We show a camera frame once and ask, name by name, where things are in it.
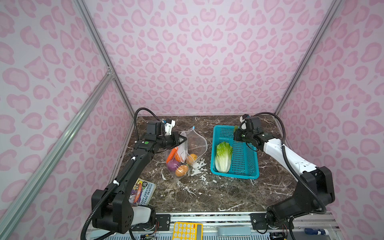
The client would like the teal plastic basket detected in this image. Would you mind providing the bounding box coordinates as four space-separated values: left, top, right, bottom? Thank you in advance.
211 125 260 180

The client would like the purple toy onion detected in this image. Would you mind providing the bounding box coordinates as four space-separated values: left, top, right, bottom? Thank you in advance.
166 159 181 173

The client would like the grey flat case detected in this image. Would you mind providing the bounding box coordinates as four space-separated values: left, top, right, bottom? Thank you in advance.
218 226 252 237

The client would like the brown toy potato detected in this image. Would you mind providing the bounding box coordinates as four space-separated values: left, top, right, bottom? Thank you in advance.
175 165 189 177

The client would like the toy carrot with leaves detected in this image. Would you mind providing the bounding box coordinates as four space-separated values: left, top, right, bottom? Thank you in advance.
166 147 179 164

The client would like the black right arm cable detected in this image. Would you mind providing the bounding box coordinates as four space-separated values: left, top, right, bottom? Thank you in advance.
254 111 327 214

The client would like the blue white marker pen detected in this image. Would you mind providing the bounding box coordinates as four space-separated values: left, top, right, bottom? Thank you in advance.
305 228 329 236

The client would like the clear zip top bag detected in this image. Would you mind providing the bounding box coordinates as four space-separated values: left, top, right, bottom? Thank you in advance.
166 126 208 179

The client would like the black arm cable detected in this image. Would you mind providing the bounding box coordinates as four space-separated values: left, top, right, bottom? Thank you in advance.
254 111 327 214
133 107 161 142

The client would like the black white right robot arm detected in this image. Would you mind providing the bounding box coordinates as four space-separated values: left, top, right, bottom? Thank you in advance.
234 127 335 228

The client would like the orange toy pumpkin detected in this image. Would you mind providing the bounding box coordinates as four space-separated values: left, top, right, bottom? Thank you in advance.
174 152 185 164

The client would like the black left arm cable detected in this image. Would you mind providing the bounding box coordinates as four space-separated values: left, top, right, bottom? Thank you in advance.
133 107 161 142

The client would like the orange toy bread roll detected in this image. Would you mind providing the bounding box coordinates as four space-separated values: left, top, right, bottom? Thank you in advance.
187 154 198 165

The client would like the colourful paperback book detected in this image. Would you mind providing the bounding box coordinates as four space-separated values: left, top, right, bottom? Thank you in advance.
129 178 157 206

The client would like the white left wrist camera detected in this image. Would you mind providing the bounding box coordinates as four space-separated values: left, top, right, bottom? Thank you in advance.
163 119 176 136

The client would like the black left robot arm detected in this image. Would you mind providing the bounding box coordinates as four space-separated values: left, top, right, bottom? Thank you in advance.
81 120 187 239

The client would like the aluminium diagonal frame bar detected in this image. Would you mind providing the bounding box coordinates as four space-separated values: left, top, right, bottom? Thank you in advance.
1 71 114 239

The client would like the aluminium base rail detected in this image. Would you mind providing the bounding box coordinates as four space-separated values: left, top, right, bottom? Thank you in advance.
79 209 346 240

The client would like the aluminium frame corner post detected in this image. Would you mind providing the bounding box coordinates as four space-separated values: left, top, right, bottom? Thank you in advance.
275 0 344 115
73 0 137 119

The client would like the aluminium frame corner post left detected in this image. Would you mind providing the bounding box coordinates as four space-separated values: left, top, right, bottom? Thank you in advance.
73 0 137 119

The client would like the yellow calculator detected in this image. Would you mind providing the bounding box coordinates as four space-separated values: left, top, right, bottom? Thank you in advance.
172 222 203 240

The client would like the green toy cabbage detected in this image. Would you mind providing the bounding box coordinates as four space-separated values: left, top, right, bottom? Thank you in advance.
215 142 233 173

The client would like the aluminium frame corner post right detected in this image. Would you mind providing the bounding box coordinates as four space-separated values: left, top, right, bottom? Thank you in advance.
275 0 344 115

